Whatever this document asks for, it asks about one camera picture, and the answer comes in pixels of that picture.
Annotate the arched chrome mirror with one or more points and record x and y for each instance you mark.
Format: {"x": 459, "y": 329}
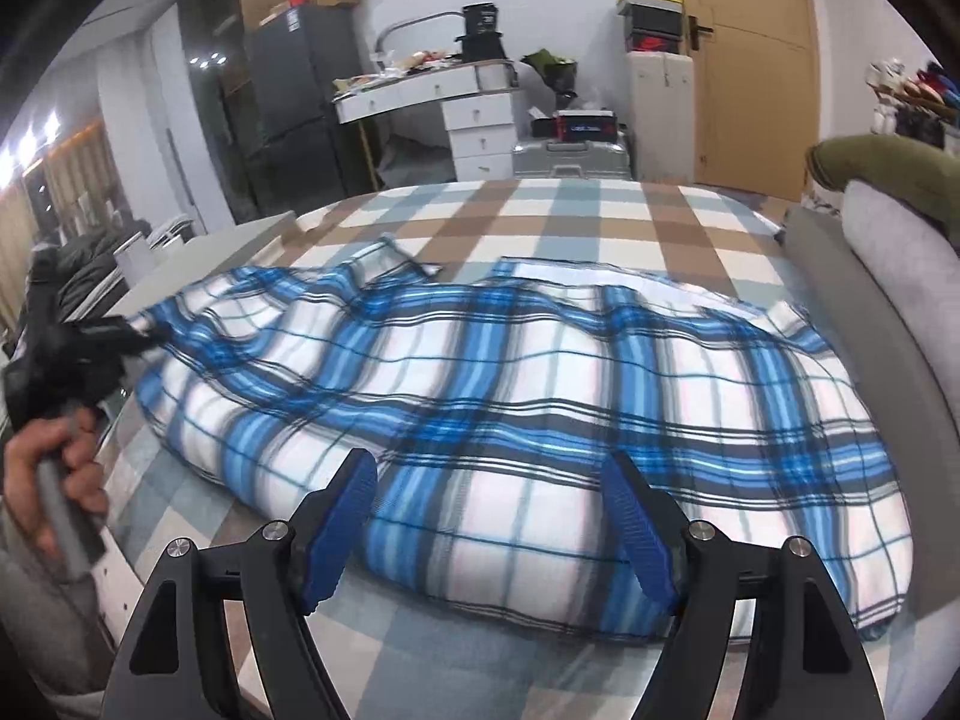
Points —
{"x": 416, "y": 37}

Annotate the olive green blanket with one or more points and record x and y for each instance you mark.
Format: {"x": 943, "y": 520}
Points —
{"x": 885, "y": 165}

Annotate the beige curtain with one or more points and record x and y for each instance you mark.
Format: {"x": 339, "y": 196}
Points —
{"x": 45, "y": 225}

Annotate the dark green jacket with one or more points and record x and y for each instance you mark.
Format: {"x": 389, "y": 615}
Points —
{"x": 90, "y": 262}

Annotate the white desk with drawers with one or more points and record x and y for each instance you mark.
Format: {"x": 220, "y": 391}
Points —
{"x": 480, "y": 120}

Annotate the light grey quilt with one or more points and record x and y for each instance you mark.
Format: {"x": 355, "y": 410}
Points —
{"x": 892, "y": 240}

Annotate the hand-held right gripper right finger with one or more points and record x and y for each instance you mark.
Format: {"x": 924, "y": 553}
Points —
{"x": 637, "y": 532}

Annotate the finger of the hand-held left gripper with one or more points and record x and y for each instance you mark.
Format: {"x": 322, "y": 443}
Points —
{"x": 120, "y": 337}

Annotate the white cabinet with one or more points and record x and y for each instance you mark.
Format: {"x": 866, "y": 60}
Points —
{"x": 667, "y": 120}

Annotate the flat black box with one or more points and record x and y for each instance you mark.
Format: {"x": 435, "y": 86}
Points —
{"x": 581, "y": 124}

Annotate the wooden door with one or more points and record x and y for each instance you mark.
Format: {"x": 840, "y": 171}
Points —
{"x": 750, "y": 90}

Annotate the person's left hand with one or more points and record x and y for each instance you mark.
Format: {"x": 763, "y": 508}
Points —
{"x": 26, "y": 480}

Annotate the wooden shoe rack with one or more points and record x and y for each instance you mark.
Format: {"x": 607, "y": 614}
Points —
{"x": 926, "y": 101}

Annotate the black bag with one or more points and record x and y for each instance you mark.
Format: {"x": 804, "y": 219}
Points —
{"x": 480, "y": 30}

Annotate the black shoebox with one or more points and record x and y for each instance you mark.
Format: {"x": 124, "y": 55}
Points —
{"x": 649, "y": 19}

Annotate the silver suitcase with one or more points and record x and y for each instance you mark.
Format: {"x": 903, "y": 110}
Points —
{"x": 570, "y": 161}

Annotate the blue plaid shirt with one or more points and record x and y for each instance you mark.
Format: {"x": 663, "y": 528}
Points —
{"x": 525, "y": 390}

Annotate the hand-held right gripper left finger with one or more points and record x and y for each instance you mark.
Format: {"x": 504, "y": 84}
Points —
{"x": 345, "y": 532}

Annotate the dark glass cabinet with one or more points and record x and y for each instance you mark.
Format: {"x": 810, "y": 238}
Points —
{"x": 217, "y": 127}

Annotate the grey upholstered bed checked sheet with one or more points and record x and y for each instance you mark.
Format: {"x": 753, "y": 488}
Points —
{"x": 600, "y": 217}

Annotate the rows of shoes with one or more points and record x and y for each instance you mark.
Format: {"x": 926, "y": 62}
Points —
{"x": 915, "y": 82}

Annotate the dark grey refrigerator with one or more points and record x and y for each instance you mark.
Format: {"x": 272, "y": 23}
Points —
{"x": 300, "y": 75}

